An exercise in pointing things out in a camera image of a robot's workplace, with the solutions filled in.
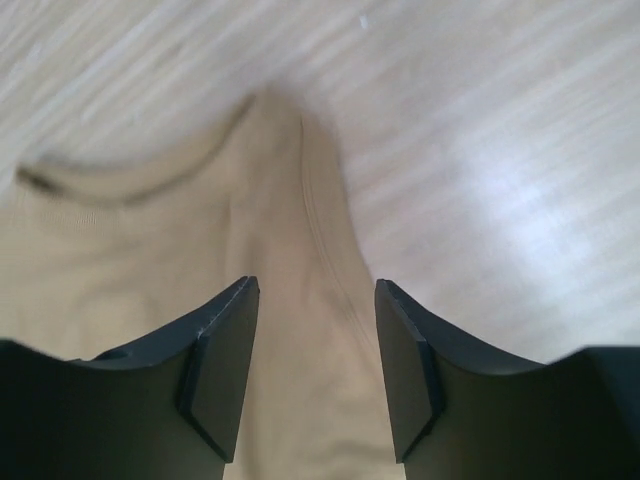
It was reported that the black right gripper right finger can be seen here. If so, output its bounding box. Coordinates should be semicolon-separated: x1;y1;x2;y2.
375;279;639;479

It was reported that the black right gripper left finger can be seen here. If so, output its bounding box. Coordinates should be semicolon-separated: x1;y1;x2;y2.
1;277;259;479

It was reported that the tan ribbed tank top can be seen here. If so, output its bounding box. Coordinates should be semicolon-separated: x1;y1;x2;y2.
1;92;403;479

